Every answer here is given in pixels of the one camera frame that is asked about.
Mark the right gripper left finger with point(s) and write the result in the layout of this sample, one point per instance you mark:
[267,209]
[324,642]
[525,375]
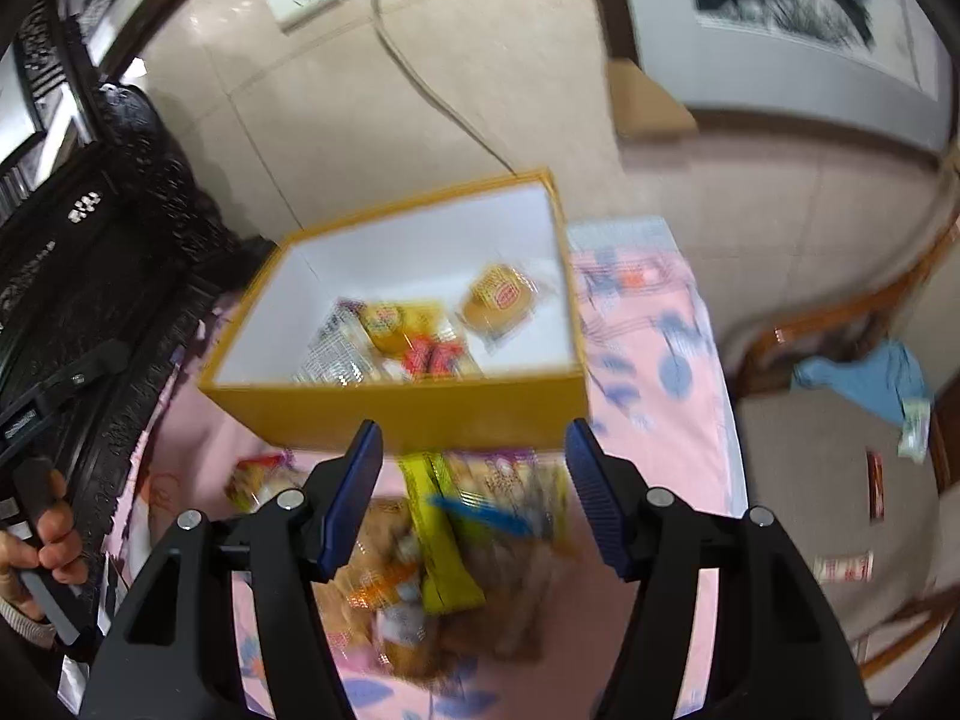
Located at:
[172,651]

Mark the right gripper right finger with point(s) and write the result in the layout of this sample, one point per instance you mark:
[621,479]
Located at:
[778,652]

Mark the red yellow snack packet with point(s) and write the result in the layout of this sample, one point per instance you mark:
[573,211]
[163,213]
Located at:
[256,480]

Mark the orange fried rice packet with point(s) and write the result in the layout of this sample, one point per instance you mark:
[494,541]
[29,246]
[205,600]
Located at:
[374,588]

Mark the brown cake packet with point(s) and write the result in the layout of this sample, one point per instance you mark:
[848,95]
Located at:
[515,577]

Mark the long yellow snack bar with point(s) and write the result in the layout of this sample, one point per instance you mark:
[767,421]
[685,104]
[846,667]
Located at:
[448,586]

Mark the small bread bun packet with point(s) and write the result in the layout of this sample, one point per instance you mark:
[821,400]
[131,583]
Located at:
[498,302]

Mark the clear ball biscuit bag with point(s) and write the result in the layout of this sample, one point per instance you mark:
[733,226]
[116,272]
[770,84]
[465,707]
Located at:
[340,352]

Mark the yellow small bread packet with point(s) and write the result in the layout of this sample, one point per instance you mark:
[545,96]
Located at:
[391,325]

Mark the person left hand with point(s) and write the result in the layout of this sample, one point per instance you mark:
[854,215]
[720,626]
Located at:
[61,553]

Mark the white red candy wrapper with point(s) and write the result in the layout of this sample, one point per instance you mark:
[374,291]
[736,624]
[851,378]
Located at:
[853,568]

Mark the red wrapper on chair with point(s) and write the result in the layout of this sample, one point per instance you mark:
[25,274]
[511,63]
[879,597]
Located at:
[875,476]

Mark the pink floral tablecloth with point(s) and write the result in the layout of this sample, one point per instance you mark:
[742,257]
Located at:
[656,396]

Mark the wooden chair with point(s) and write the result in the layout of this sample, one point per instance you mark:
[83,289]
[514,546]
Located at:
[804,453]

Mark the dark carved wooden furniture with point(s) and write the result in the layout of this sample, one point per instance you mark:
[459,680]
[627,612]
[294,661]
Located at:
[120,243]

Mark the small green white packet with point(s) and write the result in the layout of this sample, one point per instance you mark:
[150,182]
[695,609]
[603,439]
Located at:
[915,429]

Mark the blue green nut packet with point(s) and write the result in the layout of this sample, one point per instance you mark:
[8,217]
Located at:
[508,494]

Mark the blue cloth on chair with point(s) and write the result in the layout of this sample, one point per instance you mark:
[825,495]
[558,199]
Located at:
[882,383]

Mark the yellow cardboard box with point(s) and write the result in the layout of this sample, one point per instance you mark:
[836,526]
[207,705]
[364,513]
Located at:
[448,320]

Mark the cardboard corner protector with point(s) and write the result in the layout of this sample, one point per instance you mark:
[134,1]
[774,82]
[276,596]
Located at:
[642,111]

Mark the framed lotus painting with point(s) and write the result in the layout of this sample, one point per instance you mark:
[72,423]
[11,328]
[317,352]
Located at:
[878,67]

